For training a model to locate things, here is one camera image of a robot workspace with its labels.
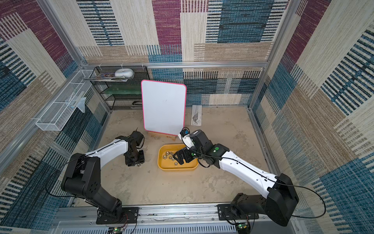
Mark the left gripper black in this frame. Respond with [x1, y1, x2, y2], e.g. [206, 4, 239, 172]
[126, 149, 146, 166]

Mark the yellow plastic storage box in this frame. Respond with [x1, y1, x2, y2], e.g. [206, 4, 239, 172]
[157, 144, 199, 172]

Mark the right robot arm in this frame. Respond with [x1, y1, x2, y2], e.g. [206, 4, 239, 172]
[173, 127, 299, 227]

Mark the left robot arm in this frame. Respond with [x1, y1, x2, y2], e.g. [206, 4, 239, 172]
[61, 131, 145, 225]

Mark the wooden whiteboard stand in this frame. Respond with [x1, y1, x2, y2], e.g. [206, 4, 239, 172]
[148, 131, 176, 141]

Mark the white printed packet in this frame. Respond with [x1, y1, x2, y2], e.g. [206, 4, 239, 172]
[191, 105, 202, 126]

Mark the pink framed whiteboard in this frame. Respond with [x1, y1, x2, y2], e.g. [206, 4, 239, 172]
[141, 80, 187, 136]

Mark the magazine on shelf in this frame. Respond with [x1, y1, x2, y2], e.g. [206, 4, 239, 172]
[84, 73, 134, 82]

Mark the white round device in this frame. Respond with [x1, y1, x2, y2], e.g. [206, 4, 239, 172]
[115, 68, 134, 79]

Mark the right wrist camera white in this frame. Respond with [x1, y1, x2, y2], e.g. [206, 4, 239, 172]
[178, 127, 196, 149]

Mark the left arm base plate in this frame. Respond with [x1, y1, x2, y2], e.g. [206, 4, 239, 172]
[96, 207, 139, 225]

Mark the aluminium front rail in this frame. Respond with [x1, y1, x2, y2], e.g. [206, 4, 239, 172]
[49, 203, 306, 234]

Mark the black wire shelf rack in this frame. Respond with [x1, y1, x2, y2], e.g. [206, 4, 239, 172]
[90, 65, 150, 111]

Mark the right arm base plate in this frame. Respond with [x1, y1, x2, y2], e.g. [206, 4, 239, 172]
[216, 204, 259, 221]

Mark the white wire wall basket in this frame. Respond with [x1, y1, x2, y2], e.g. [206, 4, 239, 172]
[36, 69, 93, 131]

